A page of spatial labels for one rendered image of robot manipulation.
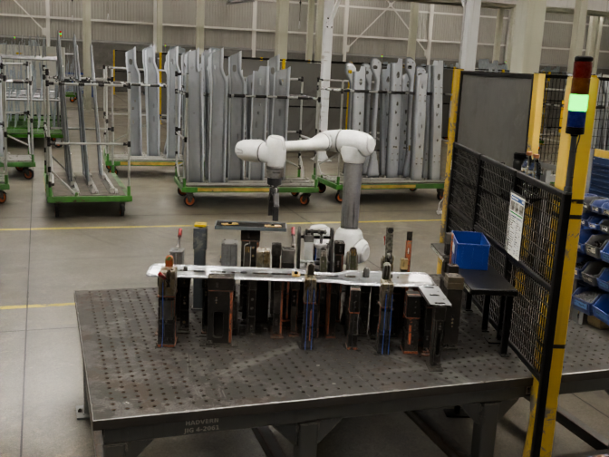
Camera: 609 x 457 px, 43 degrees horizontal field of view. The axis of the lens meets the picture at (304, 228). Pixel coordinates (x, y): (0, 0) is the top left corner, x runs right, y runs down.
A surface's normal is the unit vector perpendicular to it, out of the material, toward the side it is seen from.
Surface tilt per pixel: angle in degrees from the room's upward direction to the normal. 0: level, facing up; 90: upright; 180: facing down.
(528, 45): 90
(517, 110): 90
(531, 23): 90
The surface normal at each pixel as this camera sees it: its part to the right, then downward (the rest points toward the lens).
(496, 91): -0.95, 0.00
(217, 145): 0.23, 0.15
